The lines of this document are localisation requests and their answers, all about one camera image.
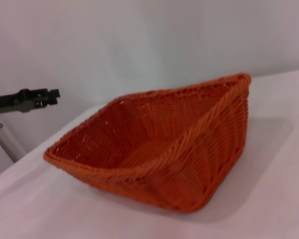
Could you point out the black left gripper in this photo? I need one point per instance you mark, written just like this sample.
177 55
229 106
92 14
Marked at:
22 100

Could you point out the orange woven plastic basket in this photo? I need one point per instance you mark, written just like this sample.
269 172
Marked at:
149 139

